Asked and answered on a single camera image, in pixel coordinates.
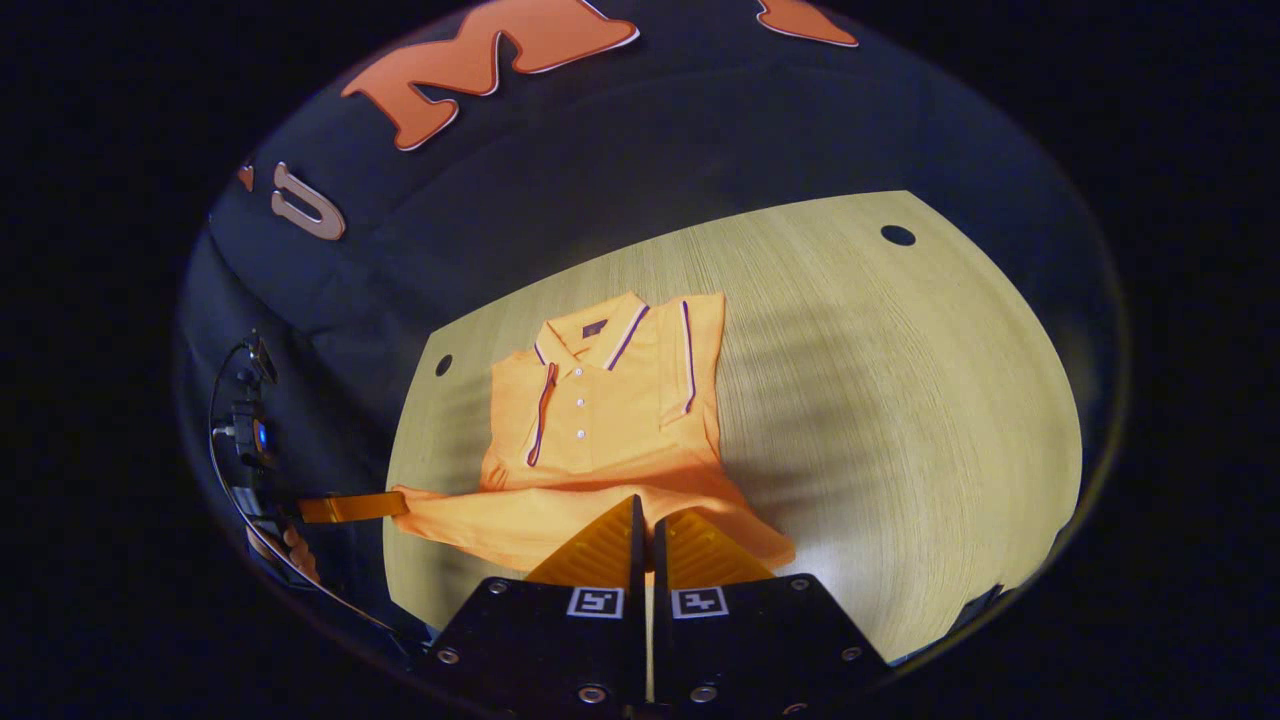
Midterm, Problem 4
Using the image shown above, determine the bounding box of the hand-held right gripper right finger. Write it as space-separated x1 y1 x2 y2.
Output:
652 508 896 717

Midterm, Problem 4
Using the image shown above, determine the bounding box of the orange T-shirt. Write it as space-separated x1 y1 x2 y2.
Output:
392 290 798 586

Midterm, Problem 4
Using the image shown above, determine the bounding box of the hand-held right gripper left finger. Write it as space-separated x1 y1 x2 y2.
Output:
415 494 649 717

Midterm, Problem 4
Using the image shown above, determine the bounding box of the black cable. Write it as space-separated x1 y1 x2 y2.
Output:
207 343 406 636

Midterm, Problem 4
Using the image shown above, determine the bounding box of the black backdrop cloth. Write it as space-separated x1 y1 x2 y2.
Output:
175 0 1129 651

